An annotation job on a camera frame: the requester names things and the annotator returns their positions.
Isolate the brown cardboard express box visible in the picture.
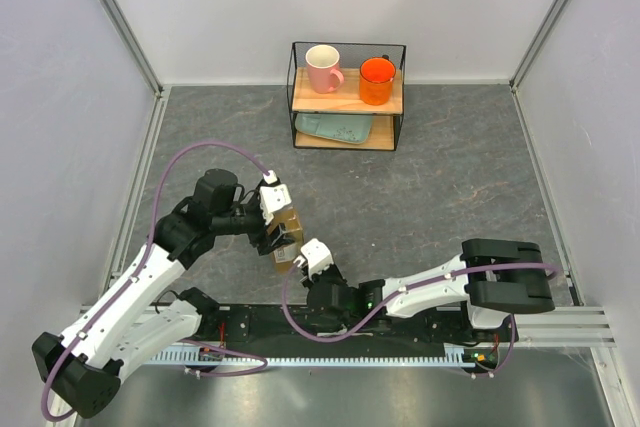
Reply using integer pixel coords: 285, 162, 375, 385
271, 207, 304, 274

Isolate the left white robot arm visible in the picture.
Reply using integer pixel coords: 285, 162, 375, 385
32, 169, 291, 422

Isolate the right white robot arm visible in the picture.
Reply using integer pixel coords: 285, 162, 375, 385
294, 238, 561, 341

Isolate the teal rectangular plate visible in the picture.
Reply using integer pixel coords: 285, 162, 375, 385
294, 113, 373, 145

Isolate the pink ceramic mug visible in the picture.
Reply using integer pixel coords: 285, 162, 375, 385
305, 44, 345, 94

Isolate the orange glass cup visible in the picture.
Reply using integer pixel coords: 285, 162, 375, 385
359, 55, 396, 106

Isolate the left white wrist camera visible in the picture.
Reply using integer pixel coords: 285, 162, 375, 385
258, 170, 292, 225

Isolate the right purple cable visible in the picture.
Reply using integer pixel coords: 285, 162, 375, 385
280, 260, 559, 343

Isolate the purple cable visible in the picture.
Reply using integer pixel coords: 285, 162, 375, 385
280, 260, 559, 343
40, 141, 274, 422

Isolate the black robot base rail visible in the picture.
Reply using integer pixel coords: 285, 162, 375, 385
187, 304, 511, 358

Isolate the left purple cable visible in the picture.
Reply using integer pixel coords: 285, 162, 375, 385
40, 141, 274, 422

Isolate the slotted cable duct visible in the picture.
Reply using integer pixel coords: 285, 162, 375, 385
146, 344, 498, 368

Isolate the black wire wooden shelf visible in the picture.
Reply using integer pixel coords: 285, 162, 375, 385
287, 41, 406, 151

